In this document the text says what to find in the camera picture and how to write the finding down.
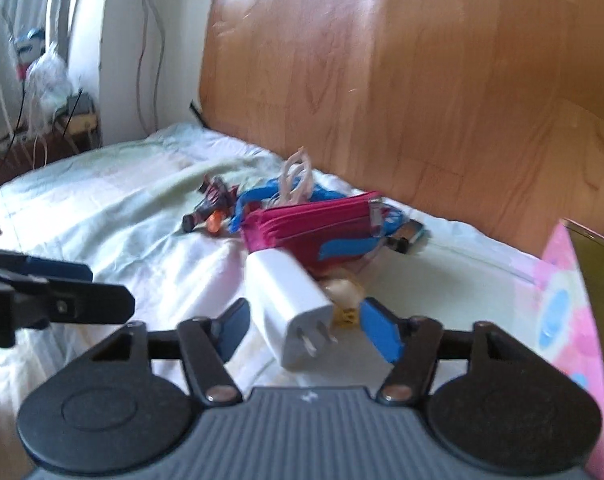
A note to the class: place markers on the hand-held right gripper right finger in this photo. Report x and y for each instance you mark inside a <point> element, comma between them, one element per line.
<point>380,332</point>

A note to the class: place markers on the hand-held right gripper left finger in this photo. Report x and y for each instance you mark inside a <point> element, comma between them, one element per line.
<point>233,331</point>

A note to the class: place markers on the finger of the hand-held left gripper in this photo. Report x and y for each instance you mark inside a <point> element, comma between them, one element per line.
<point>67,269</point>
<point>97,302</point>

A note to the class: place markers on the white charger plug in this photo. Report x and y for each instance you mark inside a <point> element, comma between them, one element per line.
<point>287,305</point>

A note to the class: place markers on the magenta zip wallet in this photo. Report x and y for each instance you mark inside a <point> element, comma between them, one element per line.
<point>302,232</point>

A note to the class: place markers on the pink tin box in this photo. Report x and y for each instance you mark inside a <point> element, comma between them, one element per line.
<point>572,310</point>

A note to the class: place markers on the beige plastic toy figure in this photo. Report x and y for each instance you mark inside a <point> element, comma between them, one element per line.
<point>343,294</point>

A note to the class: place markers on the small black silver device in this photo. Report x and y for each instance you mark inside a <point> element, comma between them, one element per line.
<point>409,236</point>

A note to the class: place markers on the small orange toy piece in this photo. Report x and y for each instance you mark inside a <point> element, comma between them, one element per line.
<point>215,221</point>

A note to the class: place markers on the dark red toy figure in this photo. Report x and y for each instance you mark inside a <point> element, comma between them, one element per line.
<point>209,202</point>

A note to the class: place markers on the small cardboard box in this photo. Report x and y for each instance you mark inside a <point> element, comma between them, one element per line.
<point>79,115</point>

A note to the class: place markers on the white plastic bag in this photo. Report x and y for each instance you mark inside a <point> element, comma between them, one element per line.
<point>47,77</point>

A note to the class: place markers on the blue white soft toy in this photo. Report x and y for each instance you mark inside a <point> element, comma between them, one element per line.
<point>29,42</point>

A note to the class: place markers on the wooden headboard panel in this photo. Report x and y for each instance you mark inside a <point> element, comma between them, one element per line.
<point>382,70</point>

